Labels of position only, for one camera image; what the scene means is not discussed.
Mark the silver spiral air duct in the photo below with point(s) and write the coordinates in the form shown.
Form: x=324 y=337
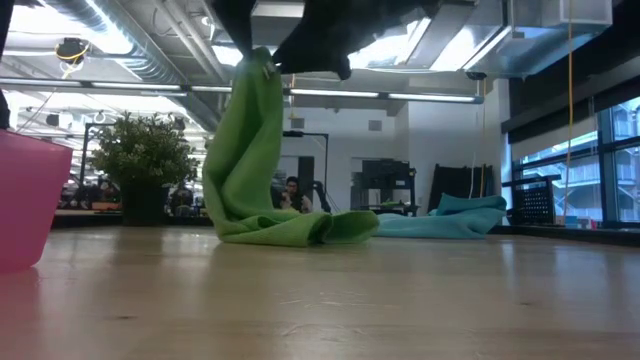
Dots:
x=135 y=62

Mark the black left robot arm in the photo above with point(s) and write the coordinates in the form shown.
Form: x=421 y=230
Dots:
x=3 y=15

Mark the black background robot arm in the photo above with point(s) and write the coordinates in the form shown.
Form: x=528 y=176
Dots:
x=321 y=197

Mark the black perforated metal rack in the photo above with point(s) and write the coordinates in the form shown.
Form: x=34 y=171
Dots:
x=532 y=202

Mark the large framed window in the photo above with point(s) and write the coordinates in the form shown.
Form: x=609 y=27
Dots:
x=625 y=175

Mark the black leaning panel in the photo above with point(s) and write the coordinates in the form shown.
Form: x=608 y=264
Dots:
x=452 y=185

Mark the black metal frame rig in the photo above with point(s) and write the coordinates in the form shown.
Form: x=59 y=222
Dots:
x=292 y=134

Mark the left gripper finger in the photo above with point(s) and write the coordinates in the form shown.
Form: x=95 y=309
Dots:
x=240 y=25

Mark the blue microfiber towel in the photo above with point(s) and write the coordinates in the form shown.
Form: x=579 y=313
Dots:
x=450 y=220

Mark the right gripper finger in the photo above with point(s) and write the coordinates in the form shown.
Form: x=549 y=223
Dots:
x=320 y=60

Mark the green microfiber towel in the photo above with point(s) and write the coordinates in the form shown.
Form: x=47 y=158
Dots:
x=240 y=175

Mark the pink plastic basket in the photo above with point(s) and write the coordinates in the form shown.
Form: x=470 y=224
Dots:
x=25 y=200

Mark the black shelf cart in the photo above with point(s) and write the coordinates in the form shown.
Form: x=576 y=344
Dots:
x=382 y=175

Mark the green potted plant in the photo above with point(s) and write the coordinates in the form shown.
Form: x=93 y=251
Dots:
x=142 y=150

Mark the person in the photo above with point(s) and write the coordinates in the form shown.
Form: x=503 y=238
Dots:
x=292 y=192

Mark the black security camera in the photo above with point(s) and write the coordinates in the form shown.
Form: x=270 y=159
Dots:
x=476 y=75

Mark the long ceiling light bar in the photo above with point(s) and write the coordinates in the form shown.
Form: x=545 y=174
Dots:
x=330 y=93

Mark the silver rectangular air duct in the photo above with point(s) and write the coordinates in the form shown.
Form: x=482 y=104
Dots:
x=525 y=50

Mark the dark low counter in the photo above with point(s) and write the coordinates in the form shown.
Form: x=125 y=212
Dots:
x=85 y=220

